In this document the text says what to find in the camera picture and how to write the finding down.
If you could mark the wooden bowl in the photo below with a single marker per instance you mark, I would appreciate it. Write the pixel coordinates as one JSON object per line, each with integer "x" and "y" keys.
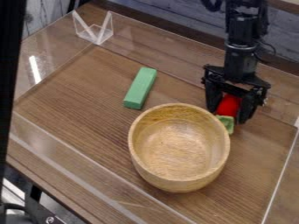
{"x": 179, "y": 147}

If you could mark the black table leg frame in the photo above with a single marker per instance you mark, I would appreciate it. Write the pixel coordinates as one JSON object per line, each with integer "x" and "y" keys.
{"x": 29, "y": 212}

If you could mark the green rectangular block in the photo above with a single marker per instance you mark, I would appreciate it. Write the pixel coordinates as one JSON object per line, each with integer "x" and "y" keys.
{"x": 139, "y": 88}

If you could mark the red plush fruit green stem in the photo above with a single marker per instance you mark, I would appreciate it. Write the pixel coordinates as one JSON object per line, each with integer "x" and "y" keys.
{"x": 227, "y": 111}

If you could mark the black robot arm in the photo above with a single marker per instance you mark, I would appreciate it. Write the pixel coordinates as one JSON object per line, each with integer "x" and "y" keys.
{"x": 245, "y": 27}

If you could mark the black foreground post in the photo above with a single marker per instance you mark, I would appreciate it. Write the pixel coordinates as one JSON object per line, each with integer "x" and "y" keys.
{"x": 12, "y": 10}

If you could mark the clear acrylic corner bracket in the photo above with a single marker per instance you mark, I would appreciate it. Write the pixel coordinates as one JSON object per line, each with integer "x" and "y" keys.
{"x": 93, "y": 33}

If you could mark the clear acrylic front wall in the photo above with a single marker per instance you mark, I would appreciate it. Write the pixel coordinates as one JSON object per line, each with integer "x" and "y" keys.
{"x": 83, "y": 185}

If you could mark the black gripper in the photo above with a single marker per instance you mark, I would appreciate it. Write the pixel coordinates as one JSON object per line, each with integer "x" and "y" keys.
{"x": 247, "y": 87}

